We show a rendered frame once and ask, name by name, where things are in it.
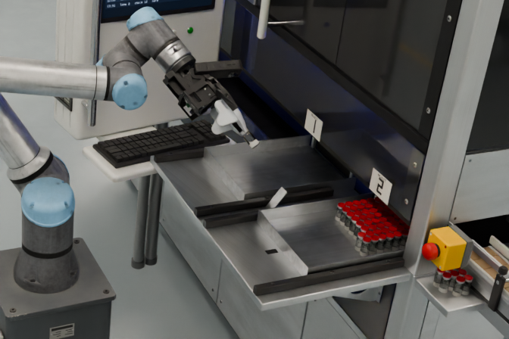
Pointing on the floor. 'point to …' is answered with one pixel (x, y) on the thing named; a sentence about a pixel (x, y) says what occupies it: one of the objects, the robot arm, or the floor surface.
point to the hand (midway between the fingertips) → (243, 127)
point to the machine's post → (450, 133)
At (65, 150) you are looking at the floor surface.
